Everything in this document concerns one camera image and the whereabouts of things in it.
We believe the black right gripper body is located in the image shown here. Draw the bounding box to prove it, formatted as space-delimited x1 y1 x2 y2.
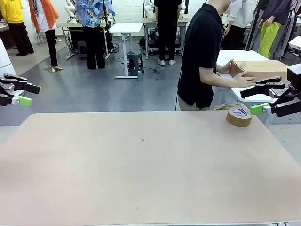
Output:
269 68 301 97

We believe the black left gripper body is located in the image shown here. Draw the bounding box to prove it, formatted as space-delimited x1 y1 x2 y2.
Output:
0 83 24 97

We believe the brown cardboard box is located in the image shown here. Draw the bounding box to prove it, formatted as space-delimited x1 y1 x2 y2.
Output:
229 60 295 82

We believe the person's right forearm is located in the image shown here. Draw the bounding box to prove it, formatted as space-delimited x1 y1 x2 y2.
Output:
199 68 237 88

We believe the person's right hand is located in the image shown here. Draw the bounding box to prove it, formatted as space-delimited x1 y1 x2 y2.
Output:
234 70 257 89

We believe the person's left hand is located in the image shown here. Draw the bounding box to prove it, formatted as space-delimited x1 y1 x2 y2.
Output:
220 59 235 75

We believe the brown packing tape roll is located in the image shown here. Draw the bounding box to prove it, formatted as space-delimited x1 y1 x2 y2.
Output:
226 107 253 128

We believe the shiny floor plate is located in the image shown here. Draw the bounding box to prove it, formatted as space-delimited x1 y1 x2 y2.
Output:
43 66 64 73

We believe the crumpled brown packing paper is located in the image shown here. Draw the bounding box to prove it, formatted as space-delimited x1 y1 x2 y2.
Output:
213 101 246 112

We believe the person in gray trousers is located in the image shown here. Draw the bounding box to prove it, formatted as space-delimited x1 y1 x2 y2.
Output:
274 13 297 61

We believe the person in lime trousers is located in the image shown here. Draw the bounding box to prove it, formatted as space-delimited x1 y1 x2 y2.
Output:
257 0 293 59

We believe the gray plastic stool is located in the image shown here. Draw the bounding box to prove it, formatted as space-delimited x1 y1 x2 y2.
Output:
126 51 144 77
77 41 88 60

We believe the black slanted pole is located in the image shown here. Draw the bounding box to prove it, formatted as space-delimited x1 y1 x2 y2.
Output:
244 0 262 52

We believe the person in black shirt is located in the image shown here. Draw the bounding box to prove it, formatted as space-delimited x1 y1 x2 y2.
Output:
177 0 233 111

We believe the wooden top lab table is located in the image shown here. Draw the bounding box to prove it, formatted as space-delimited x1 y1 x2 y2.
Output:
56 22 111 61

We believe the person in yellow shirt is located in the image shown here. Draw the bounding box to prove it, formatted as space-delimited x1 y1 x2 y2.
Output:
0 0 35 57

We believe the person in orange jacket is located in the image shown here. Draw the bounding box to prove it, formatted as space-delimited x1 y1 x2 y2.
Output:
28 0 59 68

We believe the person in white jacket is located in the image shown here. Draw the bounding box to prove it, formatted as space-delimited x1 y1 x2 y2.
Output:
223 0 258 50

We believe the person in blue patterned shirt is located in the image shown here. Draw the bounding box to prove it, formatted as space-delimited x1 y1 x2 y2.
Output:
75 0 116 70

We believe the black tripod pole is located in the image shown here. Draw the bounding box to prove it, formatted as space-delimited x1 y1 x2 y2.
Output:
101 0 113 57

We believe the person in black clothes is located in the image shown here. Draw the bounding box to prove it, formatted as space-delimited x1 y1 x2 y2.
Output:
154 0 183 66

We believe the white height-adjustable desk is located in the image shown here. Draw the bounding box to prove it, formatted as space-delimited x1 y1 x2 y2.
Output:
109 22 144 80

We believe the lab table with equipment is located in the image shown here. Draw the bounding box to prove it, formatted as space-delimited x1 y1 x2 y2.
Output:
142 17 189 61

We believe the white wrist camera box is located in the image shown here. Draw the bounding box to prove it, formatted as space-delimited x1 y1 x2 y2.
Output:
287 63 301 73

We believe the black floor cable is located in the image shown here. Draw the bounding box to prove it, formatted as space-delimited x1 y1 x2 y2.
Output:
143 66 161 74

